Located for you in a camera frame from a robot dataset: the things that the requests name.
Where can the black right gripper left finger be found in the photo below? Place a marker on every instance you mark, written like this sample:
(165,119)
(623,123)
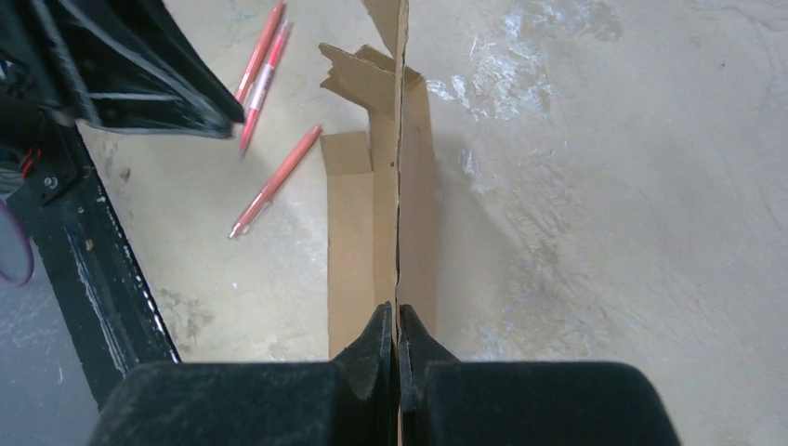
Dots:
(265,394)

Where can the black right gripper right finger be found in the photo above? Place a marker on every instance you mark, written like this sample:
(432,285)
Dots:
(445,401)

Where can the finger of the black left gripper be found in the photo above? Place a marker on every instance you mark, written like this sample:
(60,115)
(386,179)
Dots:
(125,67)

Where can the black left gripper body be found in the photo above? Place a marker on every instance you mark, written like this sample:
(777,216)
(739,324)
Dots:
(31,104)

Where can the brown cardboard box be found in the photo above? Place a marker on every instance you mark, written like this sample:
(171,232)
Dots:
(382,230)

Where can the pink pen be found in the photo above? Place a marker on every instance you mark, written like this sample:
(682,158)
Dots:
(260,50)

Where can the red pen with label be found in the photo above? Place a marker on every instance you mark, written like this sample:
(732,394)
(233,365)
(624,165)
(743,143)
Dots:
(262,86)

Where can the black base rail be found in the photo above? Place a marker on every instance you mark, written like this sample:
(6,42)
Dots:
(109,309)

